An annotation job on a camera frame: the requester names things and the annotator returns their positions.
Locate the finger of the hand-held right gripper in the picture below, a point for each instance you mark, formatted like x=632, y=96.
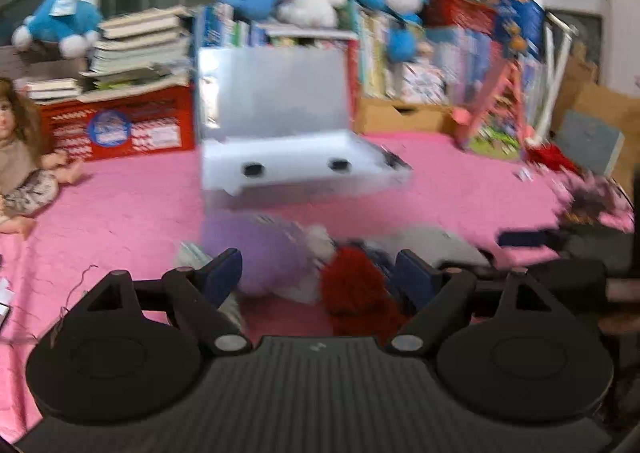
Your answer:
x=520, y=239

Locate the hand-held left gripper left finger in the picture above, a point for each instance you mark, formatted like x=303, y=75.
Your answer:
x=225, y=275

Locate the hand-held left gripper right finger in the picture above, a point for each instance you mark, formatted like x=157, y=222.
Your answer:
x=415, y=275

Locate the white cloth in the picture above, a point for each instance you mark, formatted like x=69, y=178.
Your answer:
x=445, y=243

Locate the purple cloth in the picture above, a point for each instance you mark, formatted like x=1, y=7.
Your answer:
x=265, y=243

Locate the red fluffy yarn item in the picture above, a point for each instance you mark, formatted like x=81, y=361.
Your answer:
x=350, y=283

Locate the white fluffy pompom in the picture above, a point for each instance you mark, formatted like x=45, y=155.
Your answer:
x=320, y=240

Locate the white box with lid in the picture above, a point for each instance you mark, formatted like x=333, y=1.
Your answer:
x=275, y=93

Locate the person's right hand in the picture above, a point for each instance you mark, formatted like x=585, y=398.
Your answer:
x=622, y=290

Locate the red cloth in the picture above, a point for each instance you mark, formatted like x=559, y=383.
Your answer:
x=550, y=155

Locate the pink blanket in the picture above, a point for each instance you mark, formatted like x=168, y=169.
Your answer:
x=125, y=213

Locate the grey book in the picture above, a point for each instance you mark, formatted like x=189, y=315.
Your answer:
x=587, y=140

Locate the wooden drawer unit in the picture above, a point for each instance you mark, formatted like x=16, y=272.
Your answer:
x=400, y=118

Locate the cardboard box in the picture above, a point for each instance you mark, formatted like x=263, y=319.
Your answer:
x=610, y=103

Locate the white pole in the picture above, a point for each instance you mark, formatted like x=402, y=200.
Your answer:
x=557, y=68

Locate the red plastic crate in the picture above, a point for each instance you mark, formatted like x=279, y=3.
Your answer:
x=150, y=108

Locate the white colourful printed box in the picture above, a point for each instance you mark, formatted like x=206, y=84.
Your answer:
x=422, y=80

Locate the row of tall picture books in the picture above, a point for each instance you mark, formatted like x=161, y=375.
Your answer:
x=470, y=58

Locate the dark blue printed box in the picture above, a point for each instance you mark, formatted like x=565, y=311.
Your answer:
x=520, y=23

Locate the white paper card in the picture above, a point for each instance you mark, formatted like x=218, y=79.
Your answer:
x=4, y=313

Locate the long-haired doll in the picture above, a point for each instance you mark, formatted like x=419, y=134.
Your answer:
x=20, y=168

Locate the red plastic basket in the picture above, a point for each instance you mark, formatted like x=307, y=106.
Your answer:
x=460, y=10

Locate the stack of lying books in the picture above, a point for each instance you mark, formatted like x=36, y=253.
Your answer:
x=140, y=48

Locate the row of thin upright books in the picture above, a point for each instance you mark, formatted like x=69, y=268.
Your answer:
x=220, y=28

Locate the pale pink box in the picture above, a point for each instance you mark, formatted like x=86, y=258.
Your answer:
x=30, y=65

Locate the blue plush with red nose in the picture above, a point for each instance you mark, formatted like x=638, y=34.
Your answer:
x=55, y=18

